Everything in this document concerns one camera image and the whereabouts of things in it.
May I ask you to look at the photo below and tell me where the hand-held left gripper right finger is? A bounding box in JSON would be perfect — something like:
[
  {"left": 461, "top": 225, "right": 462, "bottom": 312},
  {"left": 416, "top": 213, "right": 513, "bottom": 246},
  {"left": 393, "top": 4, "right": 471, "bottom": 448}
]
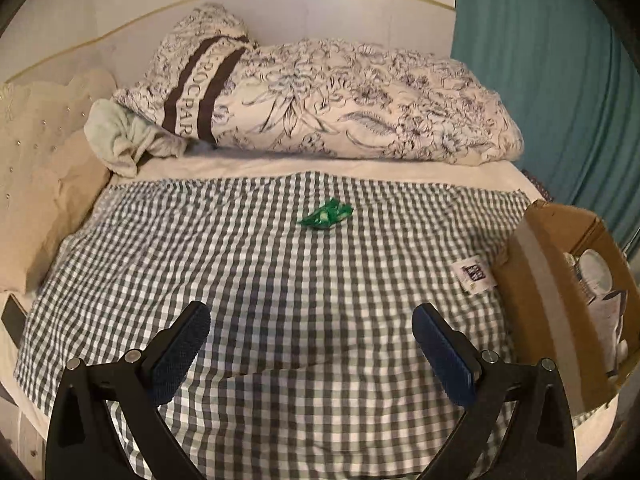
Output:
[{"left": 411, "top": 302, "right": 578, "bottom": 480}]

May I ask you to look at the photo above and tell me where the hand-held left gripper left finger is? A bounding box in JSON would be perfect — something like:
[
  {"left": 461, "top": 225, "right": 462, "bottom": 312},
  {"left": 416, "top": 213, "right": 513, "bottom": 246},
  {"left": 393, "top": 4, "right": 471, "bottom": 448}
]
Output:
[{"left": 45, "top": 301, "right": 212, "bottom": 480}]

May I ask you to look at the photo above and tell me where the brown cardboard box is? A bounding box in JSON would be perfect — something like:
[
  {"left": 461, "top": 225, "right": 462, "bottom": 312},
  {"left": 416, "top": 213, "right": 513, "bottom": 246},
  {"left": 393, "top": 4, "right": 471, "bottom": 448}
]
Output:
[{"left": 492, "top": 199, "right": 640, "bottom": 416}]

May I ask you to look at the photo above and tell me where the white tape roll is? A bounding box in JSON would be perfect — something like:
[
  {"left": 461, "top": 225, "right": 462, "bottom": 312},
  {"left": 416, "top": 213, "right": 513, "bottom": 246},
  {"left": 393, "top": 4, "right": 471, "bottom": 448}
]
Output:
[{"left": 574, "top": 249, "right": 615, "bottom": 303}]

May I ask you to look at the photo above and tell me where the green foil wrapper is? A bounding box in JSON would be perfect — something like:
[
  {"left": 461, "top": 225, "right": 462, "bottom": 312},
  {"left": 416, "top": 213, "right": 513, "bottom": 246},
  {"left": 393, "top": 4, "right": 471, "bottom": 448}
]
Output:
[{"left": 298, "top": 199, "right": 353, "bottom": 231}]

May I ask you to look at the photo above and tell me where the green checkered cloth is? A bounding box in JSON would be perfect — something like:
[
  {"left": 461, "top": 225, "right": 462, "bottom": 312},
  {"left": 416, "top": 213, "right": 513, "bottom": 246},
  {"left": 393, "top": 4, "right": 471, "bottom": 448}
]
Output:
[{"left": 14, "top": 171, "right": 531, "bottom": 480}]

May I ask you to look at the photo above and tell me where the black phone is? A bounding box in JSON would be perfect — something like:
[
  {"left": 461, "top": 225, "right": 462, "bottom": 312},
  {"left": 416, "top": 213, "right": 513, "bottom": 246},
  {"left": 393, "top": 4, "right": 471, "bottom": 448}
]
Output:
[{"left": 0, "top": 294, "right": 28, "bottom": 350}]

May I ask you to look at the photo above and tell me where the beige pillow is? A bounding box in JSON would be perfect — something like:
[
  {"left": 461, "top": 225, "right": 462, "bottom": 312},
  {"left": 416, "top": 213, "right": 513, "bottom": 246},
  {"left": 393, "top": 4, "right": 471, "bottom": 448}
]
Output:
[{"left": 0, "top": 127, "right": 113, "bottom": 293}]

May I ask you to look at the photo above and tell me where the pale green towel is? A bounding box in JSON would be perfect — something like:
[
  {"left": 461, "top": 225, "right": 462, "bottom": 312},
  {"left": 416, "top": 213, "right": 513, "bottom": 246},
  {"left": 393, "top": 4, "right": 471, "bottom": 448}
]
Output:
[{"left": 83, "top": 98, "right": 188, "bottom": 178}]

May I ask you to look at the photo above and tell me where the floral printed duvet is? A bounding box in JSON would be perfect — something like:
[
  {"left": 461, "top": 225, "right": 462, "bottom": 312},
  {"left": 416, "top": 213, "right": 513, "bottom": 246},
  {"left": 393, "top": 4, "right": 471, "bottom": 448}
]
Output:
[{"left": 112, "top": 2, "right": 525, "bottom": 166}]

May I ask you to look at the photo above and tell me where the beige tufted cushion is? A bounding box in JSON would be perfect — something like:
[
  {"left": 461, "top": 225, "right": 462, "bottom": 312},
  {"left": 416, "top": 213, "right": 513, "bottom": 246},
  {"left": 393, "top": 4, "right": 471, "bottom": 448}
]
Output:
[{"left": 0, "top": 67, "right": 121, "bottom": 241}]

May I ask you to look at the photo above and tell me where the teal curtain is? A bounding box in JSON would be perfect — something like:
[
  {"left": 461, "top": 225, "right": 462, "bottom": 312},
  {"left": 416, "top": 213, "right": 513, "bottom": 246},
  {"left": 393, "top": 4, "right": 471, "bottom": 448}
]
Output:
[{"left": 450, "top": 0, "right": 640, "bottom": 256}]

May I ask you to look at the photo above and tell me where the white gold-trimmed headboard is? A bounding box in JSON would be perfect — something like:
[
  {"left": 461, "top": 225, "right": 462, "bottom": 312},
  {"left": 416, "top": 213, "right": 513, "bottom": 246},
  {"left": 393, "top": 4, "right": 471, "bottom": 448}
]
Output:
[{"left": 0, "top": 0, "right": 457, "bottom": 91}]

